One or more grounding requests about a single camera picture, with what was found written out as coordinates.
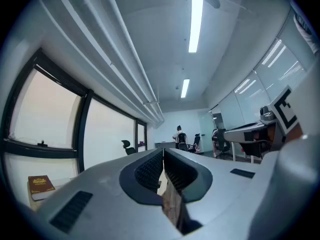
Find grey rounded device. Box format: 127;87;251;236
259;105;276;122

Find short ceiling light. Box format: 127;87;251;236
180;78;190;99

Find white ceiling pipes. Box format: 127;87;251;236
49;0;166;124

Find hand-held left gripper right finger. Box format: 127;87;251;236
163;147;266;240

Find black chair with headrest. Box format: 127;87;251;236
188;133;202;154

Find long ceiling light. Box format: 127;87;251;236
188;0;204;54

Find black mesh office chair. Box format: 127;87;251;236
121;139;137;156

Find white wall desk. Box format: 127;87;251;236
154;140;176;150

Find grey side desk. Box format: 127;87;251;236
223;121;278;164

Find black swivel chair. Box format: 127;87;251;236
212;128;232;159

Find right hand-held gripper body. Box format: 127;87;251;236
271;84;299;136

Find black window frame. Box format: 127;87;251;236
1;47;148;175

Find person's white printed shirt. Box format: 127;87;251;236
289;1;320;55

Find brown hardcover book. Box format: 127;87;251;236
27;175;56;201

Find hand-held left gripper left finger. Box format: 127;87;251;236
27;147;185;240

